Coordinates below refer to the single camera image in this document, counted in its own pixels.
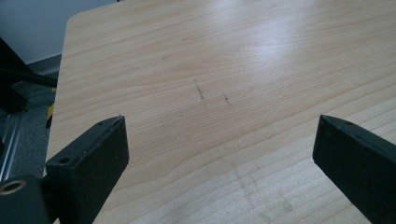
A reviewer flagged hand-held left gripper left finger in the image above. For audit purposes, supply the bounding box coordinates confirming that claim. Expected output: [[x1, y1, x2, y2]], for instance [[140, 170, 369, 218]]
[[45, 115, 130, 224]]

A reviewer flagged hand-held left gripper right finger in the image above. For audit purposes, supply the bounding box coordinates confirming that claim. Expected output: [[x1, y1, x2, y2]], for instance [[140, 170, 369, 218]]
[[312, 114, 396, 224]]

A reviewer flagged yellow and black hazard tape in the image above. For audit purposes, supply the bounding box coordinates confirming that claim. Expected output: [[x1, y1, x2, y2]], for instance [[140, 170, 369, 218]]
[[45, 103, 56, 130]]

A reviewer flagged black metal stand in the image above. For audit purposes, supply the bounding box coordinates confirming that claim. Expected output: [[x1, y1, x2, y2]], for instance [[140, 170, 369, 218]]
[[0, 36, 59, 115]]

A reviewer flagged aluminium frame rail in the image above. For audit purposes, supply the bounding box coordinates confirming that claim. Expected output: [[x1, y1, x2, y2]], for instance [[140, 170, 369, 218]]
[[0, 109, 26, 183]]

